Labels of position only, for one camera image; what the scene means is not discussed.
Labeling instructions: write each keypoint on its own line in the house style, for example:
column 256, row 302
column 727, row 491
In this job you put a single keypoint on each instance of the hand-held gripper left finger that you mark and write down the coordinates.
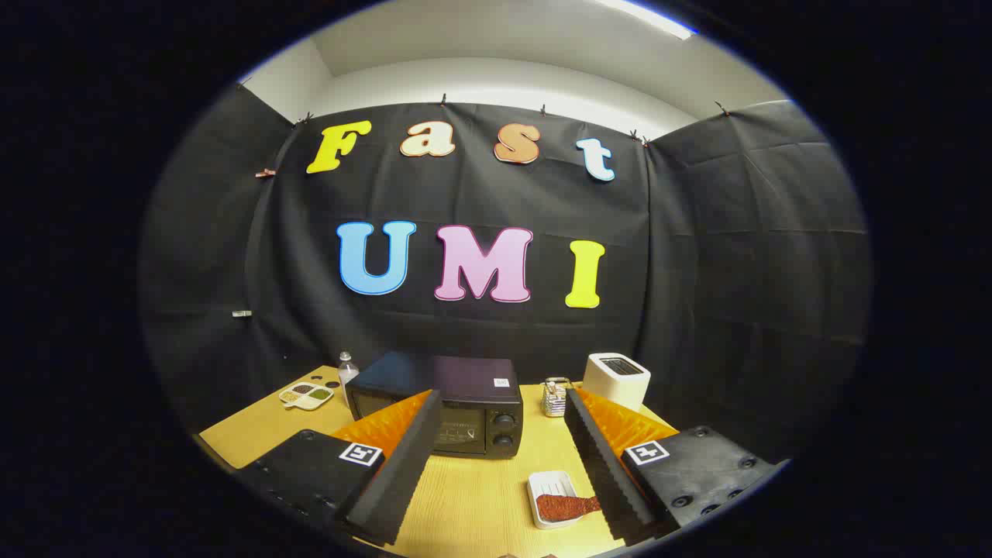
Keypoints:
column 403, row 465

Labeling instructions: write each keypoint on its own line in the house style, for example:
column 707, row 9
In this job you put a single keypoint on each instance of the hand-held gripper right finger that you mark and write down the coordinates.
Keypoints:
column 601, row 465

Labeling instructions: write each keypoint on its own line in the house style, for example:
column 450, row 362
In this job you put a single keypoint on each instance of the reddish brown meat strip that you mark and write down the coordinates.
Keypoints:
column 558, row 508

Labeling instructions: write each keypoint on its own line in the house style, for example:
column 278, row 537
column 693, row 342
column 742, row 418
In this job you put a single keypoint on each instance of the black toaster oven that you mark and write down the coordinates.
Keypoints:
column 473, row 380

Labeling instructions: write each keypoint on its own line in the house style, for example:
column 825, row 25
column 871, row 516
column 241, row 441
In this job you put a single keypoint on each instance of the white bread toaster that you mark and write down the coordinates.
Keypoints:
column 612, row 387

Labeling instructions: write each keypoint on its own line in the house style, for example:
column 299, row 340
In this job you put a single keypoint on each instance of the white rectangular dish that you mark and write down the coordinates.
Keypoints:
column 546, row 482

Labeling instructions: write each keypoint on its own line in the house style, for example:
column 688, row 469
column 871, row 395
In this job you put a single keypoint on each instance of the clear plastic bottle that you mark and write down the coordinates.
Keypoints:
column 348, row 372

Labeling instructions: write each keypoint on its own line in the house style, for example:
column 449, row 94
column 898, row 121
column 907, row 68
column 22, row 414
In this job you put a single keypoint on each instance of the white divided snack dish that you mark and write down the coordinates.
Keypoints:
column 306, row 395

